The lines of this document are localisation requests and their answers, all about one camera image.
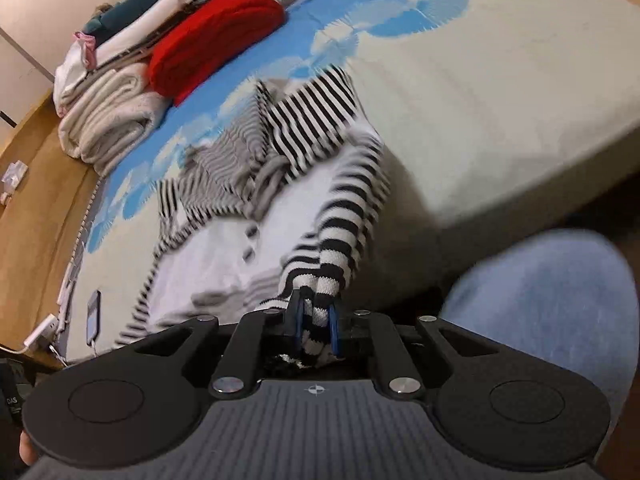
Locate white charging cable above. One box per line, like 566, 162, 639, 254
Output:
46, 337, 96, 367

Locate white folded sheet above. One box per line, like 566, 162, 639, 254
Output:
95, 0, 221, 68

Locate white tissue pack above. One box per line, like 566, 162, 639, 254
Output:
2, 160, 29, 189

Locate smartphone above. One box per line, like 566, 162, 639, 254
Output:
85, 290, 104, 347

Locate cream folded blanket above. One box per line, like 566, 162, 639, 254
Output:
54, 62, 151, 122

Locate red folded blanket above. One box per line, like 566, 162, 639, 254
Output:
147, 0, 287, 107

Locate person's left hand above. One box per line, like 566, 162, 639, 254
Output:
18, 430, 40, 467

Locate white and pink folded clothes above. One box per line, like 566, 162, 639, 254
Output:
54, 31, 101, 106

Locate white folded quilt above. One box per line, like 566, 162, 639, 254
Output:
59, 91, 167, 177

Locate dark dotted folded cloth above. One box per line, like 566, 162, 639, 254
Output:
125, 7, 206, 58

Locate white power adapter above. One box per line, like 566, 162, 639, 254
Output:
22, 314, 62, 349

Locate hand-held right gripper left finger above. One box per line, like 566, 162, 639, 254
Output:
112, 290, 306, 401

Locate blue jeans knee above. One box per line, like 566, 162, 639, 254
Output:
440, 227, 640, 413

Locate black white striped baby garment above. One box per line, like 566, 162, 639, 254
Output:
115, 65, 395, 371

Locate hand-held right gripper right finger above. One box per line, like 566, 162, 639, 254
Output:
327, 305, 507, 401

